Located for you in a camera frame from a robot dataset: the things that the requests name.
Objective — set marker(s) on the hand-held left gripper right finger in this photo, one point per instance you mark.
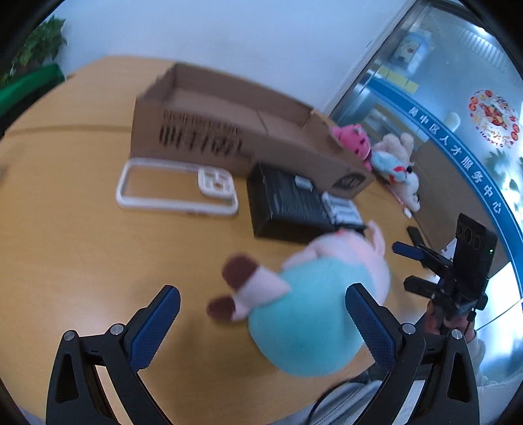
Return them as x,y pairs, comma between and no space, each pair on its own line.
369,323

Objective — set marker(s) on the pig plush toy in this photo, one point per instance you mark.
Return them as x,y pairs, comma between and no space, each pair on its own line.
310,310

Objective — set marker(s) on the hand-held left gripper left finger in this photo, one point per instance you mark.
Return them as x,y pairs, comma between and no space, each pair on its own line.
153,327

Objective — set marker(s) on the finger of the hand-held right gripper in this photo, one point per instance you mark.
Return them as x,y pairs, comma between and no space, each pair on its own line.
421,286
408,248

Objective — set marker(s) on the cartoon poster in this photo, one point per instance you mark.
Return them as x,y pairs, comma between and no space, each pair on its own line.
410,51

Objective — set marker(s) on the green table cloth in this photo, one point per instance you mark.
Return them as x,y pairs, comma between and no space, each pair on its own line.
24,88

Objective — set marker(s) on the cardboard box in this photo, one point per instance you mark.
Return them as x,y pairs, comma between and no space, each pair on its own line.
196,135

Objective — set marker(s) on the person's right forearm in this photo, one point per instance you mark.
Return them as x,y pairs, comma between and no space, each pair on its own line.
477,355

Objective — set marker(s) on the person's grey clothing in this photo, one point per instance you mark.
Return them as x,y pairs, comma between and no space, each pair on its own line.
347,404

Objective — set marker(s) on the row of yellow sticky notes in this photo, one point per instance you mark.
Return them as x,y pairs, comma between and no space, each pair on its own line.
398,79

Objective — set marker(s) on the red round window sticker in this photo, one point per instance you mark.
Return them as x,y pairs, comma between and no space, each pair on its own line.
494,118

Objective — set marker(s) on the white phone case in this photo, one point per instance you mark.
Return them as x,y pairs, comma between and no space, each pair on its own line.
124,192

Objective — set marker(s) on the blue plush toy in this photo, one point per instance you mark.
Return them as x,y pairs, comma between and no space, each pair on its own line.
388,165

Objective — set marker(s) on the large potted plant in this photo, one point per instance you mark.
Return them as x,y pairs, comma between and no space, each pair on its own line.
39,41

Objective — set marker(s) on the pink plush toy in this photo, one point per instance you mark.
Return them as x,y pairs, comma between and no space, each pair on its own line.
351,139

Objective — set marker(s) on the black sunglasses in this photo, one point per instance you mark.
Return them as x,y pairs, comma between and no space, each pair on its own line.
414,236

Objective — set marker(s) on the black box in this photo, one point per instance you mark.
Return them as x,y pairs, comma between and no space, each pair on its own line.
286,204

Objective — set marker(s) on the blue glass banner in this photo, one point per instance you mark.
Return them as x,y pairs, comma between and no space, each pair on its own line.
449,151

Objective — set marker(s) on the light blue phone stand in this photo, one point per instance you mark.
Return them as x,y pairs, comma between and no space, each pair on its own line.
341,210

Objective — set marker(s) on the person's right hand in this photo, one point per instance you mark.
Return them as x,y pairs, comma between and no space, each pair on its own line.
432,321

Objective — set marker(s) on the beige plush toy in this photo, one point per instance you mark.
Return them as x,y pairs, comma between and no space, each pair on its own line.
408,188

